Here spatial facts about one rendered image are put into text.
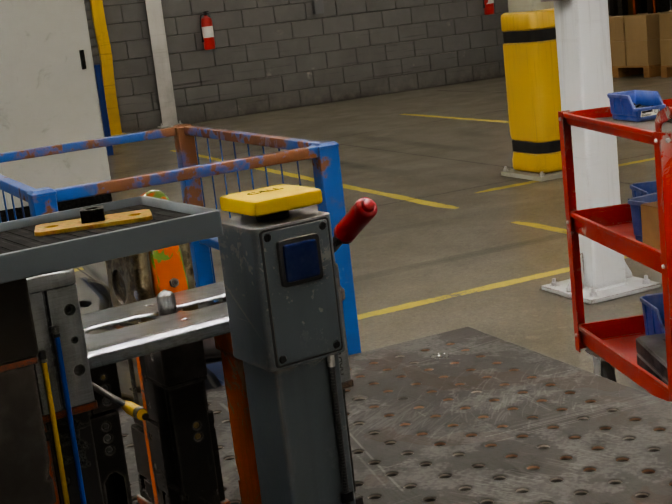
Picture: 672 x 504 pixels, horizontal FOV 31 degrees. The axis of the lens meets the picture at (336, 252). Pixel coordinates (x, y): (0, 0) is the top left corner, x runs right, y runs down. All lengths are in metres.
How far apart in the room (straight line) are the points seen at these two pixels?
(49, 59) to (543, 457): 7.75
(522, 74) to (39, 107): 3.48
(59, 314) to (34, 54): 8.09
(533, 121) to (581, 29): 3.23
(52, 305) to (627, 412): 0.95
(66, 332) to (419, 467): 0.69
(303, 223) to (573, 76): 4.10
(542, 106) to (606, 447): 6.56
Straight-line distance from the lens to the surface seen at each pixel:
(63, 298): 1.01
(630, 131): 3.21
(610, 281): 5.13
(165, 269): 1.41
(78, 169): 9.17
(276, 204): 0.91
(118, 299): 1.49
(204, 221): 0.84
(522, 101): 8.20
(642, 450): 1.60
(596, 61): 4.99
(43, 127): 9.09
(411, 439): 1.68
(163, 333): 1.19
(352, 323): 3.21
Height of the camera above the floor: 1.30
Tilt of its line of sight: 12 degrees down
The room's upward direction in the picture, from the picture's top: 7 degrees counter-clockwise
